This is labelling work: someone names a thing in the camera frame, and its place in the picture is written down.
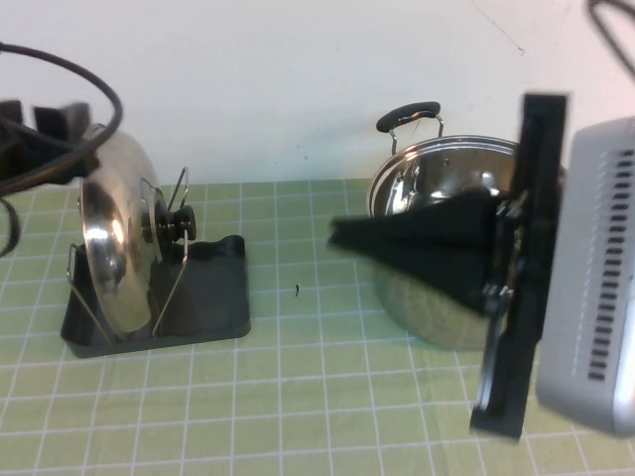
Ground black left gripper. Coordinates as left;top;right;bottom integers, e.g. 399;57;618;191
0;98;98;192

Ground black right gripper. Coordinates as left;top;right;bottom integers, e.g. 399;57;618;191
326;91;570;440

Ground stainless steel pot lid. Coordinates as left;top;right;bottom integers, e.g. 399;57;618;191
77;123;197;336

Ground green checked tablecloth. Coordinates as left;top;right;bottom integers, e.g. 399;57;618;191
0;180;635;476

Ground stainless steel pot black handles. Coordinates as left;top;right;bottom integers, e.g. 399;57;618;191
366;101;570;352

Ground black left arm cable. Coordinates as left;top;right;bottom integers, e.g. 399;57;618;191
0;197;22;259
0;42;124;194

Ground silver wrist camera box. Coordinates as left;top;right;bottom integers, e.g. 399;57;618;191
535;116;635;438

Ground black tray wire lid rack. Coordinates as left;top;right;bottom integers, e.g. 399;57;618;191
60;167;252;359

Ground black camera cable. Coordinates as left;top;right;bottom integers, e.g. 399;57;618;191
586;0;635;83

